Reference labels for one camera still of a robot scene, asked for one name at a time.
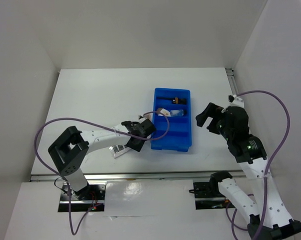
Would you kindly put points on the black eyeshadow palette pack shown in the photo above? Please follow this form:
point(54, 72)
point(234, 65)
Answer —
point(118, 150)

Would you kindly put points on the white egg-shaped foundation bottle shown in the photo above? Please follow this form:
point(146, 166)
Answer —
point(163, 112)

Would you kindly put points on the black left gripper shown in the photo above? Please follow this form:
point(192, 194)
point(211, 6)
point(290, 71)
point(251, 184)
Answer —
point(137, 147)

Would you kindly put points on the blue plastic organizer tray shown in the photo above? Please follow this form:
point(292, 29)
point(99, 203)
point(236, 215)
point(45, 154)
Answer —
point(177, 130)

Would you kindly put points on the aluminium rail right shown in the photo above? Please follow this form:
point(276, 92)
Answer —
point(232, 81)

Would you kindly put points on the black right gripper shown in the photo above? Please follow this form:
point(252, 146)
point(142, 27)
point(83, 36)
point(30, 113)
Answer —
point(213, 110)

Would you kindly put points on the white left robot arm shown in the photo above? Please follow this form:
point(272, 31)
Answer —
point(70, 148)

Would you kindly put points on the aluminium rail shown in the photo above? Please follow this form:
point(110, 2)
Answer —
point(232, 81)
point(194, 175)

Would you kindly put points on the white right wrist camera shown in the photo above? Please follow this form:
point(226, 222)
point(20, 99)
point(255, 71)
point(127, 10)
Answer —
point(235, 101)

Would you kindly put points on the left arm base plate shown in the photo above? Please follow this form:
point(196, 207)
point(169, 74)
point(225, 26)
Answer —
point(94, 198)

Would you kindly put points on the clear small bottle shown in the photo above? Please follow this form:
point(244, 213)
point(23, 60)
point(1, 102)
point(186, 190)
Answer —
point(178, 113)

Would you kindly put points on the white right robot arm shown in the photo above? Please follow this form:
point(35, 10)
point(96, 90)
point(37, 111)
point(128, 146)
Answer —
point(266, 215)

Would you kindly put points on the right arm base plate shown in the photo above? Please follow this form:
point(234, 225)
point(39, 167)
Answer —
point(207, 199)

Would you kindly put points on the short kabuki makeup brush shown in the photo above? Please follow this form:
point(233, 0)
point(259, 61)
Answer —
point(176, 100)

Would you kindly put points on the aluminium rail front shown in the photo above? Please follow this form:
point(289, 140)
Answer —
point(194, 175)

